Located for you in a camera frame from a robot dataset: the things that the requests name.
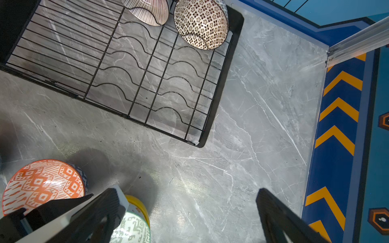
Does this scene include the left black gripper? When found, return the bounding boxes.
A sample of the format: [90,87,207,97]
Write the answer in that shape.
[1,194,93,243]

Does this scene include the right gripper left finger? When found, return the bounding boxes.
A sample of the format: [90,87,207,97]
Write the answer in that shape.
[47,187,129,243]

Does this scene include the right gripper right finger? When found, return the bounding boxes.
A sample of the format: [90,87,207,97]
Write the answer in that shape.
[256,188,327,243]

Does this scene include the orange patterned bowl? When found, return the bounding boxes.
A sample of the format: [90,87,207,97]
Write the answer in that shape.
[2,160,88,216]

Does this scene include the brown dotted bowl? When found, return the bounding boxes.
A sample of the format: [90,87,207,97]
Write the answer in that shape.
[174,0,229,50]

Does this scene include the pink striped bowl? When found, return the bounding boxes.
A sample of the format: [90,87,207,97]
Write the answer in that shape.
[120,0,169,26]

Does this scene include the yellow bowl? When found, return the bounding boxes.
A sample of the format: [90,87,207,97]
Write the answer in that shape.
[125,195,151,228]

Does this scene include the black wire dish rack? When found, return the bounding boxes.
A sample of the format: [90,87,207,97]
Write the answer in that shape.
[1,1,244,148]

